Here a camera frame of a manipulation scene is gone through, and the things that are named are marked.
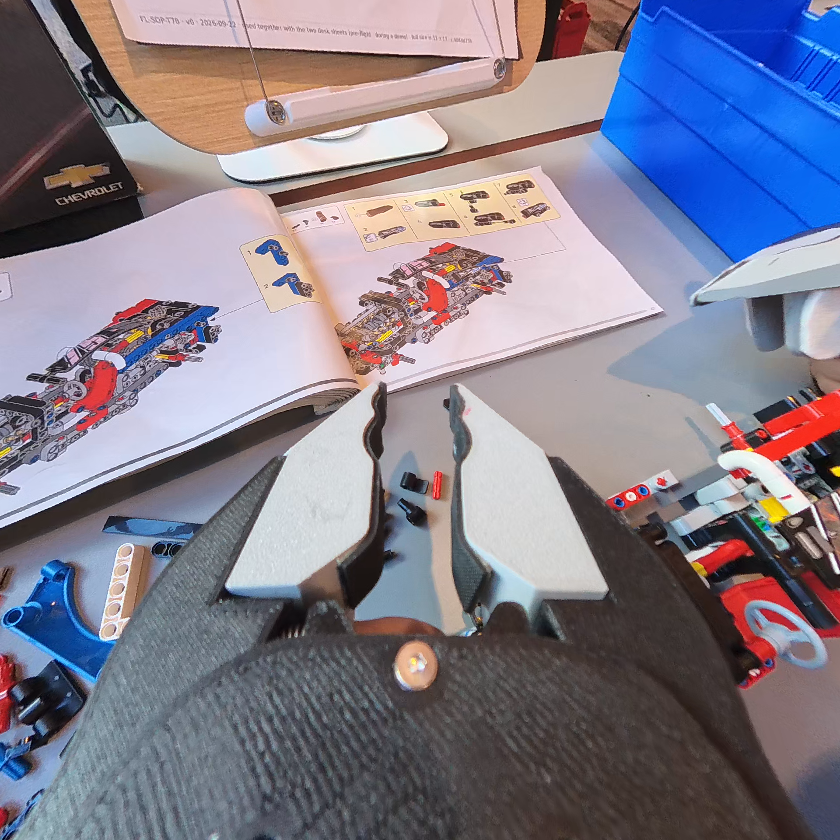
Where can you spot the open instruction booklet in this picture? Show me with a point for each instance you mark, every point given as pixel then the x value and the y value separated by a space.
pixel 197 262

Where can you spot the grey desk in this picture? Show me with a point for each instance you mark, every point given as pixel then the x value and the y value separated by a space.
pixel 623 367

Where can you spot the blue storage bin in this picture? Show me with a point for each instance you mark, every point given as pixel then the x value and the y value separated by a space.
pixel 709 131

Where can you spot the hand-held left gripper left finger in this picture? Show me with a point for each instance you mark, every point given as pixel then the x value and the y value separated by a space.
pixel 308 512

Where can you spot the toy car set box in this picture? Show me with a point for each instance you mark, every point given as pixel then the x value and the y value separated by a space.
pixel 52 98

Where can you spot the cluster of small pins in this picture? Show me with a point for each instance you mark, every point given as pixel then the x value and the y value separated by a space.
pixel 411 481

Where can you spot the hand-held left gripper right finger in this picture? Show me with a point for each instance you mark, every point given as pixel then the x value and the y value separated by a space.
pixel 525 525

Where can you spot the partly built toy car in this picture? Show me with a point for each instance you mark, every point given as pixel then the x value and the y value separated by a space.
pixel 754 590

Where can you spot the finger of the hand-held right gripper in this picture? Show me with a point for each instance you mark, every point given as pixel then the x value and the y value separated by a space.
pixel 774 275

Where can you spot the pile of toy building pieces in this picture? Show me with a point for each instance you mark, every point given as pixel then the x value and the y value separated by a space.
pixel 59 623

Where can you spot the printed instruction sheet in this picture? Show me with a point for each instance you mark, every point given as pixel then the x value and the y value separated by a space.
pixel 328 19

